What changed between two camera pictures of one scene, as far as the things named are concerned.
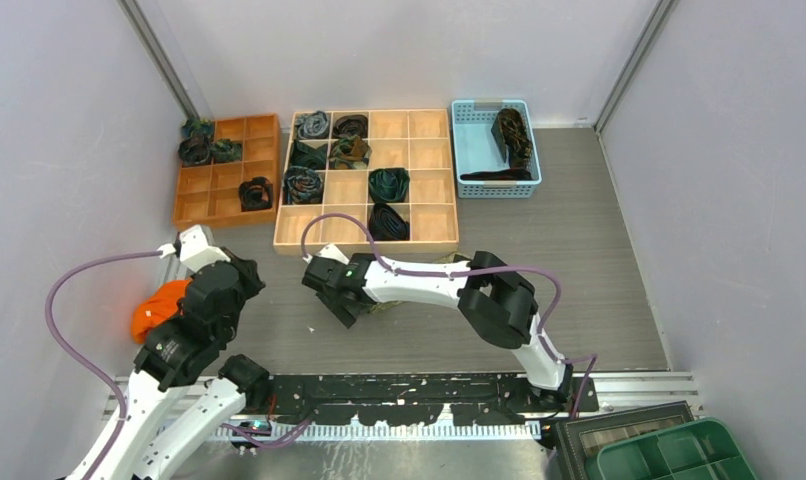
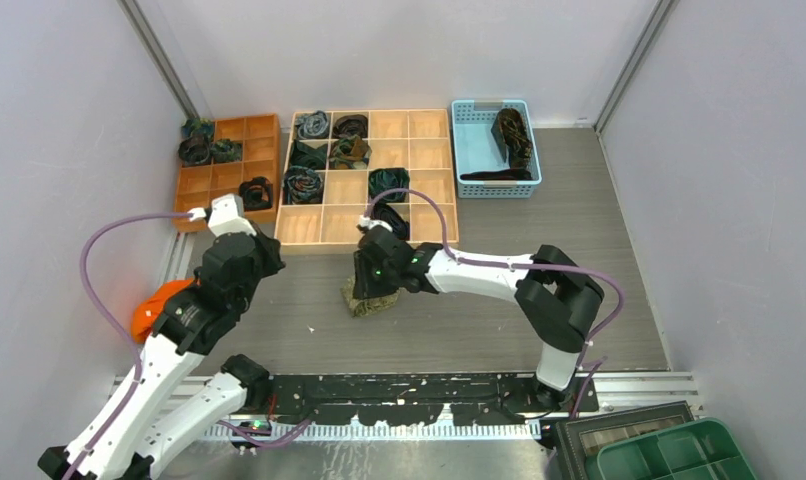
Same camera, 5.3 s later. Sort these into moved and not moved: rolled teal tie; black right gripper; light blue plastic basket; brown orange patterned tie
Moved: black right gripper
Not moved: rolled teal tie; light blue plastic basket; brown orange patterned tie
